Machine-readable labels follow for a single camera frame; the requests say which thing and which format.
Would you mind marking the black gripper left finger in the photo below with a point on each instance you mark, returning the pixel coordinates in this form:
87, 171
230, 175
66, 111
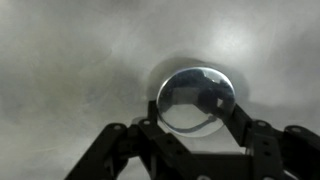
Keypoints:
156, 150

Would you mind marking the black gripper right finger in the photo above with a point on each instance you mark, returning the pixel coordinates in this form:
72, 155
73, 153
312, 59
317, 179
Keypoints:
280, 150

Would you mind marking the shiny metal bowl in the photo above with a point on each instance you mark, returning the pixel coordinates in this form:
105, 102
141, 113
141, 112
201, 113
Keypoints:
196, 100

